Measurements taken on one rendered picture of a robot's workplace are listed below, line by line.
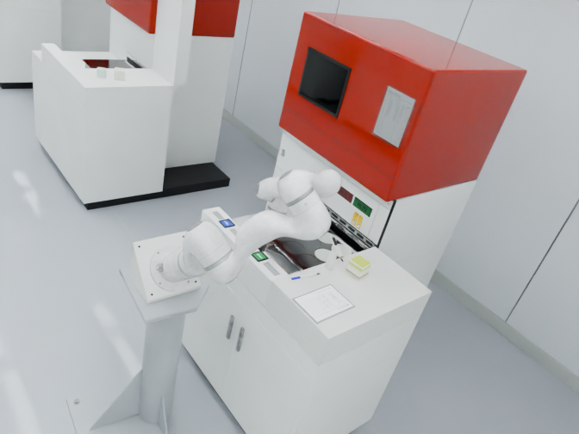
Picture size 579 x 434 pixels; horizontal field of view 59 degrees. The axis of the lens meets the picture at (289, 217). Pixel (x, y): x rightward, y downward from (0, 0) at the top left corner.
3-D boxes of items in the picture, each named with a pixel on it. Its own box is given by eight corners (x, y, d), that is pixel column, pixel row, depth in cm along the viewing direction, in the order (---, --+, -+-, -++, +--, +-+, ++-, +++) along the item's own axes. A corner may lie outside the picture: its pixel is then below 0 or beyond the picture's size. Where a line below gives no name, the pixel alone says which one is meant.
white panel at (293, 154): (273, 188, 298) (288, 125, 278) (370, 269, 249) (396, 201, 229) (269, 189, 296) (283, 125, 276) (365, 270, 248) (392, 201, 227)
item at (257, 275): (214, 230, 248) (219, 206, 241) (282, 300, 215) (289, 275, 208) (198, 233, 243) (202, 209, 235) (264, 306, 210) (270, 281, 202)
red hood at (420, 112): (370, 117, 319) (401, 19, 288) (476, 180, 271) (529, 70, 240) (277, 126, 273) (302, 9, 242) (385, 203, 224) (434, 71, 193)
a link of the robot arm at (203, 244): (189, 283, 187) (221, 276, 168) (160, 243, 183) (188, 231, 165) (213, 264, 194) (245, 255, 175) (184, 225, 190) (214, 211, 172)
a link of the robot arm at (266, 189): (283, 190, 173) (251, 201, 200) (324, 201, 179) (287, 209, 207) (287, 165, 174) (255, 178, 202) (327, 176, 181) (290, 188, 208)
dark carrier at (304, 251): (314, 218, 265) (314, 216, 264) (359, 255, 244) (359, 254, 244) (261, 231, 243) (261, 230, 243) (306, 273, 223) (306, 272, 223)
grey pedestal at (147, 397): (90, 480, 216) (94, 346, 174) (65, 399, 245) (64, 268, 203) (200, 437, 244) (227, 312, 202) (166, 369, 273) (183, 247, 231)
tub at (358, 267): (354, 265, 223) (358, 253, 220) (368, 275, 220) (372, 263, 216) (344, 271, 218) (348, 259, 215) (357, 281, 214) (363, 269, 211)
